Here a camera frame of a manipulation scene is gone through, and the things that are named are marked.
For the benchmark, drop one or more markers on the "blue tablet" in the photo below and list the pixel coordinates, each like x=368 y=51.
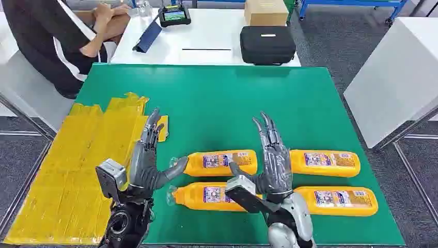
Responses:
x=149 y=37

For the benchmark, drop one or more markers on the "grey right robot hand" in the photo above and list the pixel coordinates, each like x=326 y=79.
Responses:
x=275 y=171

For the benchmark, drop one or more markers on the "black carry case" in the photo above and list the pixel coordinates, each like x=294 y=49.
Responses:
x=267 y=46

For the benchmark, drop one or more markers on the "cardboard box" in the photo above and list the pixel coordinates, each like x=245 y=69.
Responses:
x=265 y=12

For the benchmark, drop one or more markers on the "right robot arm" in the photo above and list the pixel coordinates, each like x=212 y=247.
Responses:
x=294 y=219

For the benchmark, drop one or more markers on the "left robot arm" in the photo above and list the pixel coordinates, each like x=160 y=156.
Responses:
x=126 y=222

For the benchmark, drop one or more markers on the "orange drink bottle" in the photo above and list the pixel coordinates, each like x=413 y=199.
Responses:
x=342 y=210
x=195 y=167
x=191 y=198
x=325 y=170

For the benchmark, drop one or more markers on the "yellow sheet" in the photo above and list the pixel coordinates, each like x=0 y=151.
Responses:
x=68 y=171

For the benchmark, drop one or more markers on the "person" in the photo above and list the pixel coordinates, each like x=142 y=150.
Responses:
x=41 y=34

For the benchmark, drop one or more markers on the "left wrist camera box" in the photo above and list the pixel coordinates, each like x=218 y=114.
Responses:
x=111 y=174

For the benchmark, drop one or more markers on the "white desk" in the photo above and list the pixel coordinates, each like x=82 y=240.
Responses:
x=205 y=34

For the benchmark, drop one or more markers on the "white side table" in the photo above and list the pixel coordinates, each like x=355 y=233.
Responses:
x=27 y=92
x=393 y=78

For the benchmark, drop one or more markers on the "thin black rod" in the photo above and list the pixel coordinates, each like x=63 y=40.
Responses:
x=205 y=49

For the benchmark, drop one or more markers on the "black handheld controller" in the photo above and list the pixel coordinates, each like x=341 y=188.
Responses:
x=174 y=15

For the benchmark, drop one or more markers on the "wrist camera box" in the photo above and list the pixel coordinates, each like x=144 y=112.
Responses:
x=111 y=174
x=243 y=195

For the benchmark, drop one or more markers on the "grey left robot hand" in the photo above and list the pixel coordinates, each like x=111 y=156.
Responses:
x=143 y=171

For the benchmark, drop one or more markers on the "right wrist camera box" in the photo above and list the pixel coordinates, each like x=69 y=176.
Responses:
x=243 y=195

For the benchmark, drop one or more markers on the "blue metal rack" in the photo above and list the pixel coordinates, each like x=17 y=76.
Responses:
x=342 y=2

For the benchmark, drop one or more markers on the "green table mat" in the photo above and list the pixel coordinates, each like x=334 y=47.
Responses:
x=222 y=102

